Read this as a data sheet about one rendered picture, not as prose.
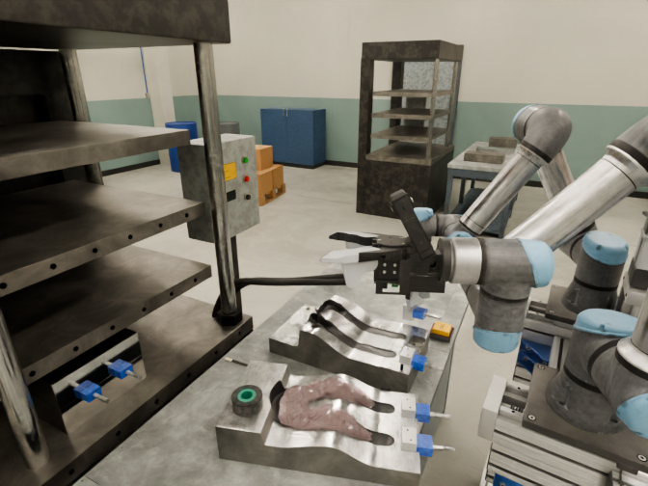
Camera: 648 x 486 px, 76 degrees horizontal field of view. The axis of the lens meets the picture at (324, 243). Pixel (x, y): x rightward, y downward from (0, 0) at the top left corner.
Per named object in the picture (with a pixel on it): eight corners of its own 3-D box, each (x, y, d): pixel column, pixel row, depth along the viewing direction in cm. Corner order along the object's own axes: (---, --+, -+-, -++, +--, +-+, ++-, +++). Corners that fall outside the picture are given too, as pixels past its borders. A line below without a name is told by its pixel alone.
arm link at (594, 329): (610, 354, 92) (628, 301, 87) (648, 397, 79) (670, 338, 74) (553, 350, 93) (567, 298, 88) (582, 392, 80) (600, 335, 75)
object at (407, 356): (444, 372, 127) (445, 358, 125) (441, 382, 123) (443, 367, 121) (403, 360, 133) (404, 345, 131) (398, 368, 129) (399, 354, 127)
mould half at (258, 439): (415, 409, 121) (418, 379, 117) (418, 490, 98) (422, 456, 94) (253, 388, 130) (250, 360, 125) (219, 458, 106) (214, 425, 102)
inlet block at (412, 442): (452, 448, 105) (454, 433, 103) (454, 466, 101) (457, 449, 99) (400, 442, 107) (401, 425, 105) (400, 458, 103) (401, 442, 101)
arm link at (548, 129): (597, 126, 105) (468, 266, 124) (578, 121, 116) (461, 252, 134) (563, 99, 104) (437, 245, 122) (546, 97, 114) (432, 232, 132)
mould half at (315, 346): (427, 351, 147) (431, 318, 142) (406, 398, 125) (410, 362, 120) (305, 316, 168) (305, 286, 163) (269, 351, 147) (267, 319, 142)
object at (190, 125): (208, 168, 818) (203, 121, 784) (186, 174, 769) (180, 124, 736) (186, 165, 843) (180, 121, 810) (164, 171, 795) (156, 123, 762)
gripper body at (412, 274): (370, 294, 65) (448, 298, 64) (372, 241, 63) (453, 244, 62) (370, 278, 73) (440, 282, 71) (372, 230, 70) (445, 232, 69)
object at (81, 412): (147, 376, 137) (137, 332, 130) (67, 435, 115) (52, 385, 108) (54, 336, 158) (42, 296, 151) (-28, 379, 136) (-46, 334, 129)
